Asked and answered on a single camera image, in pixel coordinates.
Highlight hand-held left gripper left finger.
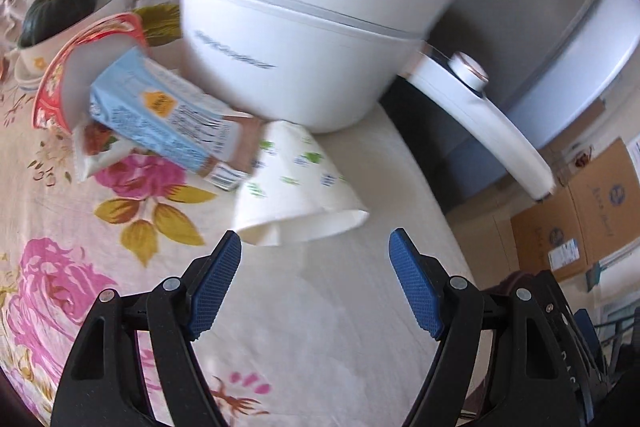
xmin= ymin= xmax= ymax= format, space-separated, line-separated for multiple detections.
xmin=50 ymin=230 xmax=243 ymax=427

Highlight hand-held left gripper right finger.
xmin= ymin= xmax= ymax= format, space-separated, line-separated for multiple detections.
xmin=389 ymin=228 xmax=568 ymax=427

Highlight crushed floral paper cup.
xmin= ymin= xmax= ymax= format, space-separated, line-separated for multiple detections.
xmin=234 ymin=121 xmax=370 ymax=248

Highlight floral tablecloth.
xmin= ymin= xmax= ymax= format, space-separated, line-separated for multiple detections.
xmin=0 ymin=0 xmax=476 ymax=427

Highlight small cardboard box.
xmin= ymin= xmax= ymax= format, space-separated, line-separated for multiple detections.
xmin=510 ymin=192 xmax=591 ymax=283

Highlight large cardboard box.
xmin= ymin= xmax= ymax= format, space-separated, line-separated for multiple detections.
xmin=565 ymin=137 xmax=640 ymax=283

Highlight white snack wrapper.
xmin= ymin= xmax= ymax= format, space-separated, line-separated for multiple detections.
xmin=74 ymin=122 xmax=133 ymax=184

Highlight blue milk carton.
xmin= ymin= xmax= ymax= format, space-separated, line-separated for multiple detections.
xmin=90 ymin=47 xmax=266 ymax=192

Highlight red instant noodle cup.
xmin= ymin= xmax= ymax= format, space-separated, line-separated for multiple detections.
xmin=32 ymin=13 xmax=151 ymax=135

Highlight white electric cooking pot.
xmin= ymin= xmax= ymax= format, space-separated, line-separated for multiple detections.
xmin=180 ymin=0 xmax=556 ymax=200

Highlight silver refrigerator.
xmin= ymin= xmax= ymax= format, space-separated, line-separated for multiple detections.
xmin=380 ymin=0 xmax=640 ymax=212

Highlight white floral bowl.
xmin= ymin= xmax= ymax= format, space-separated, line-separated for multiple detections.
xmin=14 ymin=22 xmax=76 ymax=80

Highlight dark green pumpkin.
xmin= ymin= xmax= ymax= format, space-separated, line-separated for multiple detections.
xmin=19 ymin=0 xmax=97 ymax=48

